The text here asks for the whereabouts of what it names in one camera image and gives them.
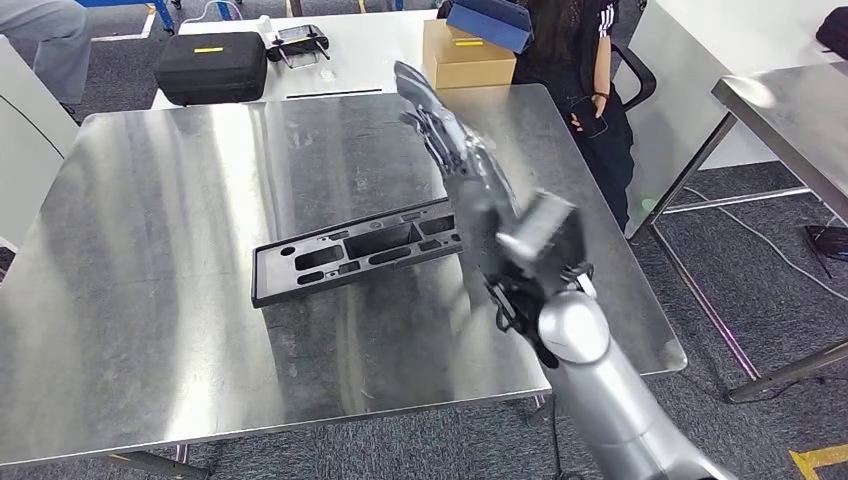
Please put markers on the black bag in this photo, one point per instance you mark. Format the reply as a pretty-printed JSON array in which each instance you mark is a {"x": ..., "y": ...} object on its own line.
[{"x": 835, "y": 30}]

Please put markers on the white desk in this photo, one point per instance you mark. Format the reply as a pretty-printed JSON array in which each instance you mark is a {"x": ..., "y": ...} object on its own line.
[{"x": 371, "y": 53}]

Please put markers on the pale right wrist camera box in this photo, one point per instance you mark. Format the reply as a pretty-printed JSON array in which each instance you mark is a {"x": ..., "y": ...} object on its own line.
[{"x": 540, "y": 225}]

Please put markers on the long black plastic part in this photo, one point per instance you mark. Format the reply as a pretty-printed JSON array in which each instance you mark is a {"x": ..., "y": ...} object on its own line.
[{"x": 278, "y": 275}]

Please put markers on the brown cardboard box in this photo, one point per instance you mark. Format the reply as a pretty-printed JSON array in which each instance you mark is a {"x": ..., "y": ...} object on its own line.
[{"x": 470, "y": 66}]

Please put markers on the stainless steel workbench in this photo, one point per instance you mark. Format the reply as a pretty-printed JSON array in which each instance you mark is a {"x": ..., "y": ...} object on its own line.
[
  {"x": 795, "y": 119},
  {"x": 166, "y": 265}
]

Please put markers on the small white bottle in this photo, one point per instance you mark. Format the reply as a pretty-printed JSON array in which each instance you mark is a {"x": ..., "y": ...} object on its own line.
[{"x": 265, "y": 28}]

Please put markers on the black phone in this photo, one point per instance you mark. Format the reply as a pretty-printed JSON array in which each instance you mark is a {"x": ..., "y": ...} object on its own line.
[{"x": 590, "y": 118}]

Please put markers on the black office chair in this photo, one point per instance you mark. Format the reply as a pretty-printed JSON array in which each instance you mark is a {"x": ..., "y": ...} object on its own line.
[{"x": 646, "y": 79}]

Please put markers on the black router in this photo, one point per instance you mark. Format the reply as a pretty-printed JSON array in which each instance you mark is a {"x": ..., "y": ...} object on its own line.
[{"x": 831, "y": 242}]

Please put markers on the black case with yellow label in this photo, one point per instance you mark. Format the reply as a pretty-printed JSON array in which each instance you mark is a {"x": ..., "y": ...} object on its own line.
[{"x": 212, "y": 69}]

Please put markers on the white partition board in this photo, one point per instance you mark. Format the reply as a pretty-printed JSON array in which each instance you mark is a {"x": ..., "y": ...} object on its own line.
[{"x": 696, "y": 79}]

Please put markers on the blue metal frame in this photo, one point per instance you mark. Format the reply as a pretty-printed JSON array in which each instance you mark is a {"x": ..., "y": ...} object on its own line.
[{"x": 159, "y": 13}]

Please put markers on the person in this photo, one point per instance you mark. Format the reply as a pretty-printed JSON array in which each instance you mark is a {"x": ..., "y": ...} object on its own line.
[
  {"x": 53, "y": 46},
  {"x": 563, "y": 66}
]

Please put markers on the blue folder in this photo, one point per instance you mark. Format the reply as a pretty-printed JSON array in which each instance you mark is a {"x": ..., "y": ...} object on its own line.
[{"x": 490, "y": 23}]

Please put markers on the white cabinet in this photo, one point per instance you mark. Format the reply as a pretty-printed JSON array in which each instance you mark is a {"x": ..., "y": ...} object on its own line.
[{"x": 33, "y": 132}]

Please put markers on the black handheld controller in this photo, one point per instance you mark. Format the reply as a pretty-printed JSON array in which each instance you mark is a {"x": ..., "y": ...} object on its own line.
[{"x": 298, "y": 41}]

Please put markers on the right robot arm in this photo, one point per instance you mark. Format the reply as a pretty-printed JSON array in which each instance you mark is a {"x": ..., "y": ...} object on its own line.
[{"x": 596, "y": 384}]

